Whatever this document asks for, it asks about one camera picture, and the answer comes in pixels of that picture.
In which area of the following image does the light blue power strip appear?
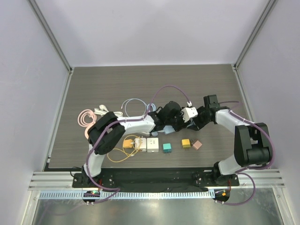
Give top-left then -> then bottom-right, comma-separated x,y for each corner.
151,126 -> 175,137

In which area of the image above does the pink plug adapter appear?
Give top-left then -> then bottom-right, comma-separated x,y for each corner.
192,140 -> 203,150

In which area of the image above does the teal plug adapter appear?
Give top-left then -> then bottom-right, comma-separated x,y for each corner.
163,143 -> 172,154

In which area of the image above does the white cube socket plain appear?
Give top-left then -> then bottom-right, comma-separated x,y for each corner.
147,137 -> 159,153

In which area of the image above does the white cube socket tiger sticker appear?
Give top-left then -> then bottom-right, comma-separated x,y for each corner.
135,137 -> 147,152

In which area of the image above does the yellow orange plug adapter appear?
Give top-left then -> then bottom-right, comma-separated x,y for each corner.
122,139 -> 134,149

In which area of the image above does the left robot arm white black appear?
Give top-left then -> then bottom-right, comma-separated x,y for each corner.
82,101 -> 197,188

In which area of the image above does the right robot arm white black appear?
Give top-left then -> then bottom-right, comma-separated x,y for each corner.
188,95 -> 275,186

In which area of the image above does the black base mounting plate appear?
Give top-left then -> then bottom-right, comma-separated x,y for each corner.
72,167 -> 240,201

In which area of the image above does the yellow thin cable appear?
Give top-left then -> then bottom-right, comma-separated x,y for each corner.
107,134 -> 143,163

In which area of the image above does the thin light blue USB cable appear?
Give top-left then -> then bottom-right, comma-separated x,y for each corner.
120,98 -> 150,118

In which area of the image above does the white bundled cable with plug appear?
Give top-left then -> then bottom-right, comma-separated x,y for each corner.
94,104 -> 124,117

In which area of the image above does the white slotted cable duct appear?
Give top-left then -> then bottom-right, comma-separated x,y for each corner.
39,189 -> 215,201

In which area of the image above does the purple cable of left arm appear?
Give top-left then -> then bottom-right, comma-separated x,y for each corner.
85,85 -> 192,204

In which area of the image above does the pink coiled power cable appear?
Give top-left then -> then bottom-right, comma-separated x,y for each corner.
78,109 -> 99,128

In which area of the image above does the right aluminium frame post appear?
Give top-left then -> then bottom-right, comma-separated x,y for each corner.
232,0 -> 278,71

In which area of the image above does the aluminium frame post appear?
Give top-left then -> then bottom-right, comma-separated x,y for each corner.
27,0 -> 73,74
232,0 -> 278,71

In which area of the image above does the aluminium frame rail front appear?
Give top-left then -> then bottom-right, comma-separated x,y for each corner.
28,169 -> 285,191

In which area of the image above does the left aluminium frame post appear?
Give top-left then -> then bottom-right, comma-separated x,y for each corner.
27,0 -> 73,74

